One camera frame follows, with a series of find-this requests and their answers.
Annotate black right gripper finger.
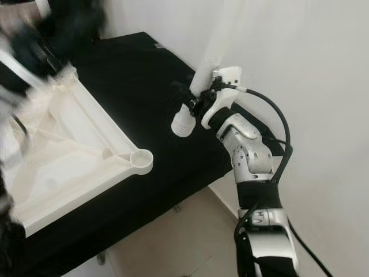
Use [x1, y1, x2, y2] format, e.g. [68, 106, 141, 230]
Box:
[172, 80, 197, 103]

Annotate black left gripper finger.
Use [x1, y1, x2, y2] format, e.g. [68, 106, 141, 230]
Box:
[49, 0, 109, 47]

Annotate white plastic children table top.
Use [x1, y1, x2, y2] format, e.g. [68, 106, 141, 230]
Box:
[6, 66, 154, 237]

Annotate beige hanging cloth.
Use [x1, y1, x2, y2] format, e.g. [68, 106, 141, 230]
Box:
[0, 6, 35, 35]

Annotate black tablecloth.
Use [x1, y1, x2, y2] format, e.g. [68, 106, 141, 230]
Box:
[0, 32, 283, 277]

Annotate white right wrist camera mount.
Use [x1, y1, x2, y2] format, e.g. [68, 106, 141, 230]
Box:
[201, 66, 243, 129]

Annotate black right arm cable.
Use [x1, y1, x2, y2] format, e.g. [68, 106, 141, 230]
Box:
[234, 85, 332, 277]

